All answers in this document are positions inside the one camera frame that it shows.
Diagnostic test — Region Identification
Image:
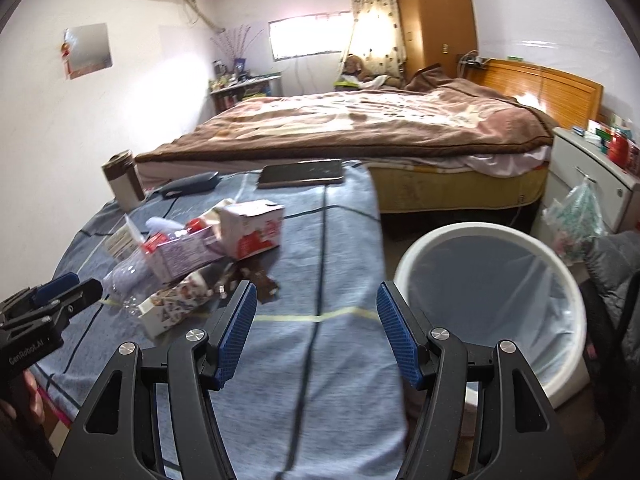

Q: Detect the white trash bin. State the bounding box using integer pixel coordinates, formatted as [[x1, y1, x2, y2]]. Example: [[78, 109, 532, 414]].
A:
[[392, 221, 589, 409]]

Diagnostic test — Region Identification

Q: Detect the green printed plastic bag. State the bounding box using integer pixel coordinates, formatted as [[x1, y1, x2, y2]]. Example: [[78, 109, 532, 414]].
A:
[[542, 178, 608, 266]]

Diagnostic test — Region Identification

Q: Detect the white foam fruit net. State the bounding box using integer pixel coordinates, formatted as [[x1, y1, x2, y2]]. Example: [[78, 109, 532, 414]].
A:
[[145, 217, 186, 238]]

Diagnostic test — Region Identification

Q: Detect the blue plaid table cloth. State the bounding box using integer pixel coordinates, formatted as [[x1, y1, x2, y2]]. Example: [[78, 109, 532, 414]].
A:
[[29, 159, 409, 480]]

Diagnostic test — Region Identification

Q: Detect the wall poster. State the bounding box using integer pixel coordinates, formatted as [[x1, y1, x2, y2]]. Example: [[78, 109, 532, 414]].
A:
[[61, 23, 113, 79]]

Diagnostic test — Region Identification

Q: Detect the white yogurt tub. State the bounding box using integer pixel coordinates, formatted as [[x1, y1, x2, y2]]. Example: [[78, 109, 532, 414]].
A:
[[104, 214, 145, 261]]

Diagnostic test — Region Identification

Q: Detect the bed mattress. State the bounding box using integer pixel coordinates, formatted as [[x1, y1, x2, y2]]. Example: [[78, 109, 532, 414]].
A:
[[134, 144, 551, 214]]

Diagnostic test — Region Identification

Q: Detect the white nightstand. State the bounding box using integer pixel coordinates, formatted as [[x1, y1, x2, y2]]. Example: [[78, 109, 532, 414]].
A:
[[532, 127, 640, 244]]

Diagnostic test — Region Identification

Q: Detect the patterned curtain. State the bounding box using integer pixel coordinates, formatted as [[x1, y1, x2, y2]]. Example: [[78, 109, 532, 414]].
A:
[[349, 0, 407, 78]]

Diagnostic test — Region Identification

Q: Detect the patterned paper cup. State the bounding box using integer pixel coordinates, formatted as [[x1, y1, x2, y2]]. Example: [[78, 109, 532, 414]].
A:
[[138, 271, 214, 338]]

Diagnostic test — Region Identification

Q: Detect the brown snack wrapper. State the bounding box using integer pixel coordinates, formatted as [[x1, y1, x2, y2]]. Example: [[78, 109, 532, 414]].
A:
[[214, 257, 279, 304]]

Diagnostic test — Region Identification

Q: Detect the dried branch decoration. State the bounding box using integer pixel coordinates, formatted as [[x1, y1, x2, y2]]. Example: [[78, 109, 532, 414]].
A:
[[213, 25, 264, 61]]

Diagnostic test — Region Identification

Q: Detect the clear cola bottle red label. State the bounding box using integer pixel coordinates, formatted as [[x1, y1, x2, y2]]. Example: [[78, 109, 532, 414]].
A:
[[103, 246, 165, 316]]

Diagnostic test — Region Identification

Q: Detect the teddy bear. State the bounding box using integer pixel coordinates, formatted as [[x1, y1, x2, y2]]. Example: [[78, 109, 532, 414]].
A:
[[342, 54, 374, 82]]

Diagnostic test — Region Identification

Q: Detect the translucent bin liner bag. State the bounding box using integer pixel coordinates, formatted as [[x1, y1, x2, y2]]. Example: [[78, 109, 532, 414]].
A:
[[404, 234, 582, 386]]

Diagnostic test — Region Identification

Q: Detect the wooden wardrobe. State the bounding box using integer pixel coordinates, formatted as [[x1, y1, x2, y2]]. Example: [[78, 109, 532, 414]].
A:
[[397, 0, 477, 79]]

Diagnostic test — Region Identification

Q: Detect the left hand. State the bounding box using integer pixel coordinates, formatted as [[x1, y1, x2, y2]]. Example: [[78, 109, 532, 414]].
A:
[[1, 370, 44, 441]]

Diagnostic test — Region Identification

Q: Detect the wooden headboard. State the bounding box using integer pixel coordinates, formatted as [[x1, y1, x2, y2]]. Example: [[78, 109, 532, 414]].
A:
[[464, 58, 603, 129]]

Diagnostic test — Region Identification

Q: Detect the purple drink carton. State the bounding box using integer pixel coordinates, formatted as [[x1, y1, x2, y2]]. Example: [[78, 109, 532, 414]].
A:
[[142, 230, 226, 283]]

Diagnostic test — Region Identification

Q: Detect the strawberry milk carton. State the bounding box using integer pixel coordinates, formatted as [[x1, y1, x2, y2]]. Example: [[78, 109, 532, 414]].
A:
[[219, 200, 285, 260]]

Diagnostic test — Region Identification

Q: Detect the brown white thermos mug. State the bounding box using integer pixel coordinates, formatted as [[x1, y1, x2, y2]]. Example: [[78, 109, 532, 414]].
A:
[[102, 151, 145, 212]]

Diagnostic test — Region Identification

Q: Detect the black office chair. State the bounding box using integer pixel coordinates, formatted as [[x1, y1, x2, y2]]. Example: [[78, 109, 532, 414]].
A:
[[579, 274, 639, 446]]

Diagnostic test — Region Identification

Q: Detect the cluttered desk shelf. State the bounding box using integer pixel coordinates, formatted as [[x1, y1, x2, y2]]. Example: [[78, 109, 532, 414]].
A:
[[208, 60, 283, 115]]

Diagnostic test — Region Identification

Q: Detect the brown bed blanket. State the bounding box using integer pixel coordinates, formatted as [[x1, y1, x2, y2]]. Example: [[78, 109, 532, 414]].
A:
[[136, 65, 558, 164]]

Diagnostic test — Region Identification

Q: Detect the dark blue glasses case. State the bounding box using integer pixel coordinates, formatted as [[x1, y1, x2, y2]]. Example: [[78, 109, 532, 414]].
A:
[[157, 171, 220, 198]]

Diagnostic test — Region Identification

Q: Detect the red container on nightstand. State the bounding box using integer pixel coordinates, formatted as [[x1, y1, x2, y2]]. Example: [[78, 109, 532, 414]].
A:
[[608, 132, 629, 168]]

